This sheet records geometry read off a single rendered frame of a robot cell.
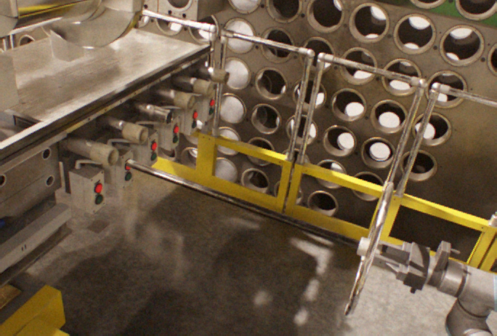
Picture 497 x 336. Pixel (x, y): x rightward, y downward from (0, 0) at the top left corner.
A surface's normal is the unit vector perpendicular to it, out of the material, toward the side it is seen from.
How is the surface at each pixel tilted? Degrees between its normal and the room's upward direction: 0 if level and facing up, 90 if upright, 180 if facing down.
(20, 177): 90
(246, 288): 0
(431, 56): 90
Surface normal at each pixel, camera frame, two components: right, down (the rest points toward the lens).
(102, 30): -0.36, 0.44
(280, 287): 0.14, -0.85
